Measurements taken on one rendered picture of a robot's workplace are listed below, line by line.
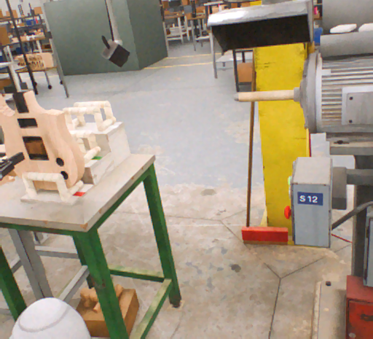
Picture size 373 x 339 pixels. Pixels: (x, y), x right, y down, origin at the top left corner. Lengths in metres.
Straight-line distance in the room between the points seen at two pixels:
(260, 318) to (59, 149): 1.35
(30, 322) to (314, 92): 0.94
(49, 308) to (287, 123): 1.66
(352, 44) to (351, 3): 0.18
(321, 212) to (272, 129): 1.29
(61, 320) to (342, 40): 1.02
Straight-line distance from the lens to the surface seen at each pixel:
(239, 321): 2.15
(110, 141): 1.66
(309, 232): 1.07
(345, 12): 1.29
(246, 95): 1.28
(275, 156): 2.34
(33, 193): 1.63
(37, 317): 1.00
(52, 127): 1.43
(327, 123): 1.18
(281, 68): 2.16
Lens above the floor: 1.61
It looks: 23 degrees down
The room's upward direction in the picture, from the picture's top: 9 degrees counter-clockwise
